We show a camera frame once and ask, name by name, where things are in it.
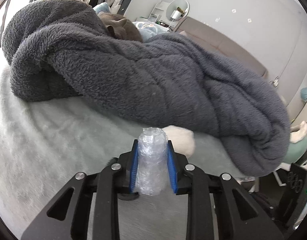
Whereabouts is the brown garment on bed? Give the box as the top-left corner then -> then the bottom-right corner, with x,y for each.
98,12 -> 143,42

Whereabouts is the clear bubble wrap wad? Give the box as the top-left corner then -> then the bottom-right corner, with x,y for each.
136,127 -> 168,196

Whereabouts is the black snack packet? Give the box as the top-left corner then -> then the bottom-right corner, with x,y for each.
106,157 -> 139,201

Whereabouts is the dark grey fleece blanket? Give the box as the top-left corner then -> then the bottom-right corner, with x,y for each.
2,0 -> 290,177

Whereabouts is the white dressing table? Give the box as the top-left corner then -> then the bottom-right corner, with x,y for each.
136,1 -> 176,30

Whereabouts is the light blue patterned pillow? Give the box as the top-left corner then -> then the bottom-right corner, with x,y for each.
133,21 -> 169,42

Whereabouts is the beige upholstered headboard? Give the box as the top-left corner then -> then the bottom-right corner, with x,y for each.
173,16 -> 268,78

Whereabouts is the wall socket with charger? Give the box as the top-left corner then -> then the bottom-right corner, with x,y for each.
270,76 -> 279,88

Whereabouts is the round vanity mirror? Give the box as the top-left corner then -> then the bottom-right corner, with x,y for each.
165,0 -> 190,22

